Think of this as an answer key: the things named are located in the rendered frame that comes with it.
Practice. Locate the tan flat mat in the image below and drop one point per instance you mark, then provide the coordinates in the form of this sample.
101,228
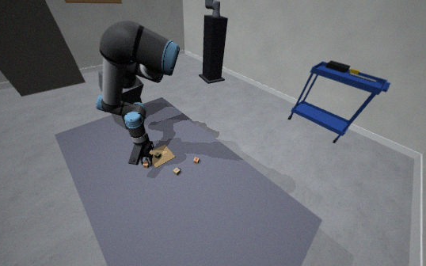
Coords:
166,155

